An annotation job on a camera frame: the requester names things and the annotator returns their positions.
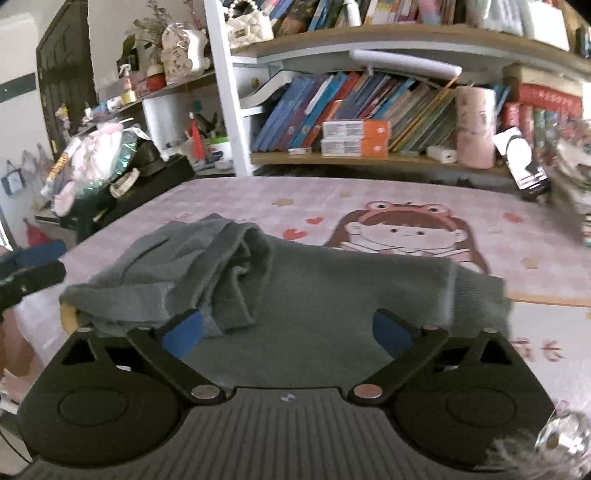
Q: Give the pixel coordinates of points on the row of dark upright books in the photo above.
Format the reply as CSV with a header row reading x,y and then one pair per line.
x,y
323,11

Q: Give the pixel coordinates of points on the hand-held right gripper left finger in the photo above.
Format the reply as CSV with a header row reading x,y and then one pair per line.
x,y
182,334

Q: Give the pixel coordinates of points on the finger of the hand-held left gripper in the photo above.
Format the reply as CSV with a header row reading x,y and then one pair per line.
x,y
44,253
32,279

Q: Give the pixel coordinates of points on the orange white carton box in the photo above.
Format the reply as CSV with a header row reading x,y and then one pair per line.
x,y
355,129
353,147

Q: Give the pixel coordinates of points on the white wooden bookshelf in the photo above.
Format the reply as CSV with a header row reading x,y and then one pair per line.
x,y
369,46

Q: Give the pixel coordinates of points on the pink printed tumbler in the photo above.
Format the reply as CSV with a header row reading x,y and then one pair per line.
x,y
475,129

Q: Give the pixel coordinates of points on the white lamp bar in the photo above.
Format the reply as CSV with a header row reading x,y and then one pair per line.
x,y
406,63

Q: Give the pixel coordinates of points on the white pen holder with pens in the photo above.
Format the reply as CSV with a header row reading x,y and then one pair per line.
x,y
494,16

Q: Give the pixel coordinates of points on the black smartphone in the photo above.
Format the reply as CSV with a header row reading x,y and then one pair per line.
x,y
521,164

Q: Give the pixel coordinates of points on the stack of papers and notebooks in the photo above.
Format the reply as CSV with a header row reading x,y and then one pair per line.
x,y
572,184

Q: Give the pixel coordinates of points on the red jar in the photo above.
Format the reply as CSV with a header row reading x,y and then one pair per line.
x,y
156,79

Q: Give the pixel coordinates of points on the white charger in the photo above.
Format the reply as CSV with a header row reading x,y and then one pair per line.
x,y
442,154

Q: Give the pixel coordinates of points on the person's left forearm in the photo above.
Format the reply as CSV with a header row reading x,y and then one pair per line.
x,y
14,346

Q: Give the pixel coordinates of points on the white quilted pearl handbag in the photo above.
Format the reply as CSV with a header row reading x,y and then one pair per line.
x,y
249,27

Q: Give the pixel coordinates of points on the red book box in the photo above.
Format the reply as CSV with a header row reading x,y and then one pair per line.
x,y
549,98

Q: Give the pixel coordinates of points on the dark door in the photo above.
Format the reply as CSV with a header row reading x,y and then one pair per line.
x,y
64,78

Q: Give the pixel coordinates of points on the white printed gift bag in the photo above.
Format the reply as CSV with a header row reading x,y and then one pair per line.
x,y
184,55

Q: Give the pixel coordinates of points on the row of leaning colourful books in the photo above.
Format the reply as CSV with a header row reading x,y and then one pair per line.
x,y
351,106

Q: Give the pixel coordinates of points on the row of red green books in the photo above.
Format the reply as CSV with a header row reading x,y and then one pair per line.
x,y
540,122

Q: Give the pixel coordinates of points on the white side shelf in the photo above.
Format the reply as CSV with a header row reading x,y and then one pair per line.
x,y
161,110

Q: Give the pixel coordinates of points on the pink cartoon desk mat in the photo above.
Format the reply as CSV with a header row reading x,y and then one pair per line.
x,y
531,277

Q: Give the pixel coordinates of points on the black bag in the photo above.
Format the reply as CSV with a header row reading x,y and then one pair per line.
x,y
152,180

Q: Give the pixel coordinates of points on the beige flat box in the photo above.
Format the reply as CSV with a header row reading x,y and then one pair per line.
x,y
545,74

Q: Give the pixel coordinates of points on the dried flower plant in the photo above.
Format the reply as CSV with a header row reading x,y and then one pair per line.
x,y
143,32

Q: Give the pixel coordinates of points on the white storage box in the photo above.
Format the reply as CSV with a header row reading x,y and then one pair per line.
x,y
547,25

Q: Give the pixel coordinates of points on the grey sweater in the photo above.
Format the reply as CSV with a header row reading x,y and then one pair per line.
x,y
323,286

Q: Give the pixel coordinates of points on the red tassel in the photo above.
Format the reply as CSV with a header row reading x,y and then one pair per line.
x,y
196,136

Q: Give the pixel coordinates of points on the white pink iridescent bundle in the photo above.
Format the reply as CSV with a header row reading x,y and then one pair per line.
x,y
92,161

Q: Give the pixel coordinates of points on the pink blue bottle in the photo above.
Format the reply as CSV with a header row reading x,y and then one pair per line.
x,y
428,10

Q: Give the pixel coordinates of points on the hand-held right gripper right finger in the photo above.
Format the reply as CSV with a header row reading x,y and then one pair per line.
x,y
392,334

